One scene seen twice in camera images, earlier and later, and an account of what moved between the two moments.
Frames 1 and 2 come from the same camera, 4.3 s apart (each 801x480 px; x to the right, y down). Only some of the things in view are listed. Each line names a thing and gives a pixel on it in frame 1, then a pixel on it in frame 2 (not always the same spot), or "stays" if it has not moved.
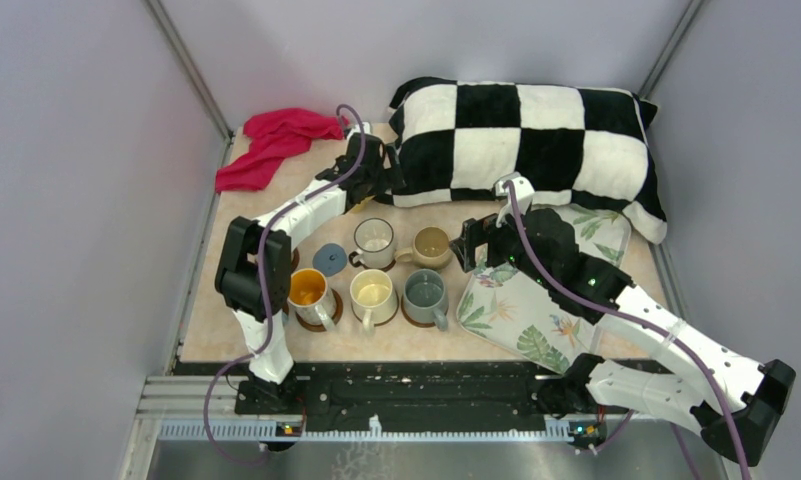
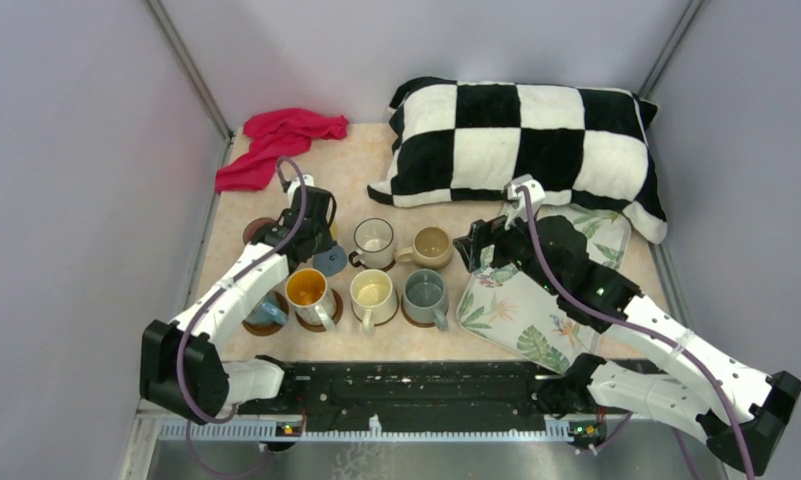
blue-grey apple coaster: (330, 258) stays
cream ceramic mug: (373, 298) stays
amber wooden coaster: (382, 323) stays
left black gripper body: (381, 179) to (323, 237)
